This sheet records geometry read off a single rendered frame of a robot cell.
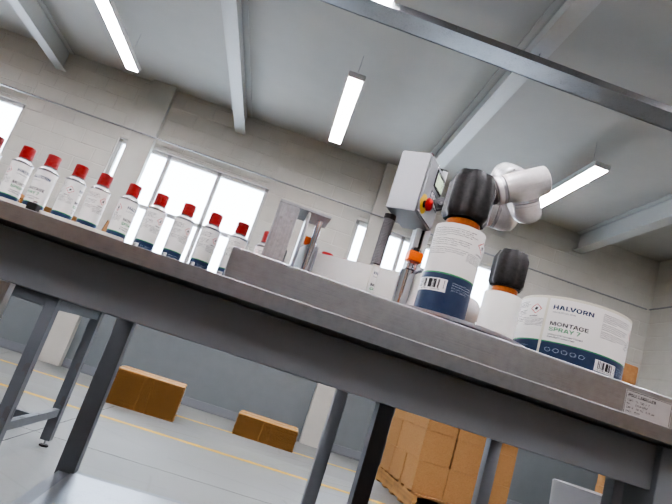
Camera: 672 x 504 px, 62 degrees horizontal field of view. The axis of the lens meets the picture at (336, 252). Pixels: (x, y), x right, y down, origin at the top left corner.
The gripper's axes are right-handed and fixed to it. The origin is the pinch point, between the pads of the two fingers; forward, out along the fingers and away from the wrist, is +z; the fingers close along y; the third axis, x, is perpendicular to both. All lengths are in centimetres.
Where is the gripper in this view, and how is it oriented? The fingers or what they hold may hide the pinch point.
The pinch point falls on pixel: (441, 204)
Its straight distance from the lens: 165.7
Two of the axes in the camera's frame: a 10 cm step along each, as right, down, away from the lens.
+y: -0.6, -2.6, -9.6
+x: 2.2, 9.4, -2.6
